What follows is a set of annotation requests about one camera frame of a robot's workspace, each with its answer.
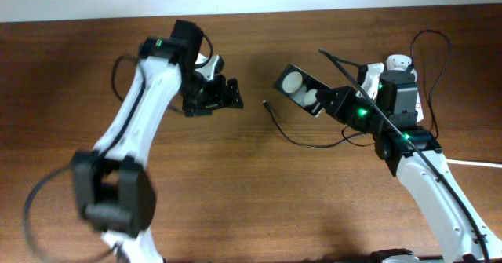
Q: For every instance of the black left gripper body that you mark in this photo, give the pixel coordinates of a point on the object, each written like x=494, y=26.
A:
x=199, y=90

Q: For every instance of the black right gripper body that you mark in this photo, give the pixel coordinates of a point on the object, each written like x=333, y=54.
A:
x=355, y=112

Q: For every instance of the black smartphone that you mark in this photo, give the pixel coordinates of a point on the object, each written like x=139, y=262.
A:
x=301, y=88

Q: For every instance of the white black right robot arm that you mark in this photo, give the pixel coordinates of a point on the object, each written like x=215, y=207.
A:
x=416, y=159

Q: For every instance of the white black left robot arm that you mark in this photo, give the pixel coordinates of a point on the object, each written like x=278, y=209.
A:
x=113, y=191

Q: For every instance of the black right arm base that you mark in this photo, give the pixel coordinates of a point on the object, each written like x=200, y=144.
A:
x=403, y=255

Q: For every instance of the white power strip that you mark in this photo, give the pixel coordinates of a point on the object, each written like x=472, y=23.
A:
x=419, y=108

